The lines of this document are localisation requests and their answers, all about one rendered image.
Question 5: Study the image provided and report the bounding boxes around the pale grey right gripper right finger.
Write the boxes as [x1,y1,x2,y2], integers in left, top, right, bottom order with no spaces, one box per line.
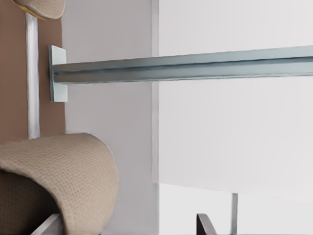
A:
[196,213,218,235]

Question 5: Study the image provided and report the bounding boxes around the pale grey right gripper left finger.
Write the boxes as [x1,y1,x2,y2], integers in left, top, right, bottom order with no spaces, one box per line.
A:
[31,212,66,235]

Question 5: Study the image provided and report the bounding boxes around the white flat strip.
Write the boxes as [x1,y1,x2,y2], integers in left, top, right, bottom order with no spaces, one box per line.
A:
[25,11,41,141]

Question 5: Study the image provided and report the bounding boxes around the thin silver frame post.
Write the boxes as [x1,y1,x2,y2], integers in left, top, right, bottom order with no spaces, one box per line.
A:
[230,192,239,235]

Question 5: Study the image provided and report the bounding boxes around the silver frame post with foot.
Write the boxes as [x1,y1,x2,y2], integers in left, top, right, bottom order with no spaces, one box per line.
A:
[48,44,313,103]

